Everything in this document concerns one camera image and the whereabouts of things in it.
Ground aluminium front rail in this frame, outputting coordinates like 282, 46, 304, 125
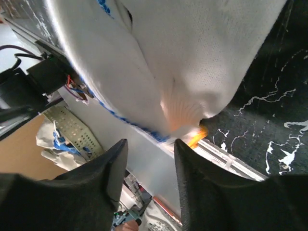
194, 140, 267, 181

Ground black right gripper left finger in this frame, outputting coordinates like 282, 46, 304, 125
0, 139, 128, 231

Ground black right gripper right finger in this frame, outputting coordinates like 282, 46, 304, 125
174, 139, 308, 231

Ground blue dotted work glove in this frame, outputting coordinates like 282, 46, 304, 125
45, 0, 285, 144

